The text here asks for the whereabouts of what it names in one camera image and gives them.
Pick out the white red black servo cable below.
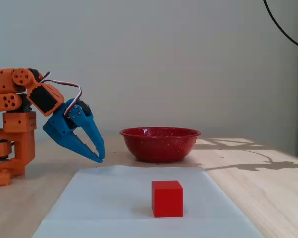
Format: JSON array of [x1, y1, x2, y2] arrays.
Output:
[[38, 71, 83, 117]]

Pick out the orange robot base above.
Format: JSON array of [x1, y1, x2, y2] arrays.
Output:
[[0, 111, 38, 188]]

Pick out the red cube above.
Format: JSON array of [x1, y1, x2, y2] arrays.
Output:
[[151, 180, 184, 218]]

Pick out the black hanging cable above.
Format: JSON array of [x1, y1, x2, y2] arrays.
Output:
[[263, 0, 298, 52]]

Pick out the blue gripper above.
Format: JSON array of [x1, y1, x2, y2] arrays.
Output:
[[42, 98, 106, 164]]

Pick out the white paper sheet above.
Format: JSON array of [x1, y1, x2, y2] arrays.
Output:
[[31, 165, 265, 238]]

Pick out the red speckled enamel bowl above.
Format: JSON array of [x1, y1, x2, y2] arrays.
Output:
[[119, 126, 202, 164]]

